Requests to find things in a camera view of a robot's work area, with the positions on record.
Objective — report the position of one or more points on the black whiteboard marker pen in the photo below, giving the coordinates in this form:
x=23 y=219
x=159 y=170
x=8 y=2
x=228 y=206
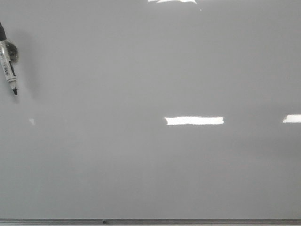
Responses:
x=6 y=62

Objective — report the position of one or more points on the white whiteboard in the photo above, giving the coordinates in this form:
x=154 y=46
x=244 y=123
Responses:
x=138 y=109

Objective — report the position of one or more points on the grey aluminium whiteboard frame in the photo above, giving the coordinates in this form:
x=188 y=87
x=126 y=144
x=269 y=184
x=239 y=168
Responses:
x=144 y=222

